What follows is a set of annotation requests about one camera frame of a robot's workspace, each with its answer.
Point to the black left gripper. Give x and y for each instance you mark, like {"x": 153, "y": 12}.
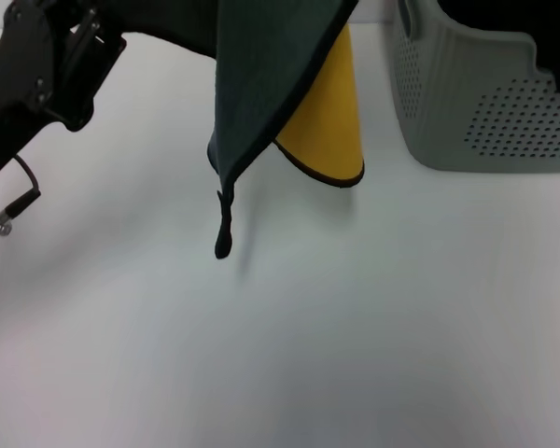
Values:
{"x": 28, "y": 70}

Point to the dark green and yellow towel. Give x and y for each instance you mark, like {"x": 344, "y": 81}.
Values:
{"x": 261, "y": 70}

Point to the grey-green perforated storage basket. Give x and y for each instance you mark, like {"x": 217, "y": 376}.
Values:
{"x": 429, "y": 93}

